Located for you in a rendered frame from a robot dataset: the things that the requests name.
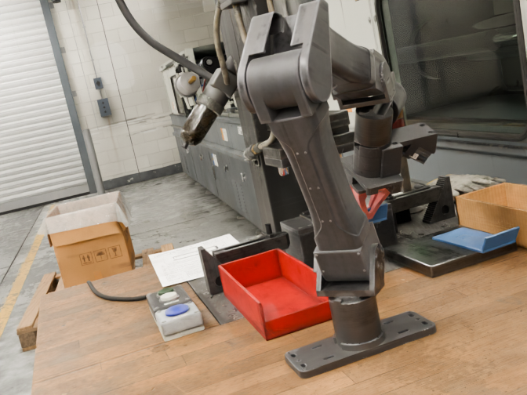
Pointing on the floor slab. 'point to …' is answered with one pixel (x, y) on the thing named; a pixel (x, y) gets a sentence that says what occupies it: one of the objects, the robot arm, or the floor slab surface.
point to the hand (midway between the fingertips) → (367, 214)
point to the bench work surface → (288, 342)
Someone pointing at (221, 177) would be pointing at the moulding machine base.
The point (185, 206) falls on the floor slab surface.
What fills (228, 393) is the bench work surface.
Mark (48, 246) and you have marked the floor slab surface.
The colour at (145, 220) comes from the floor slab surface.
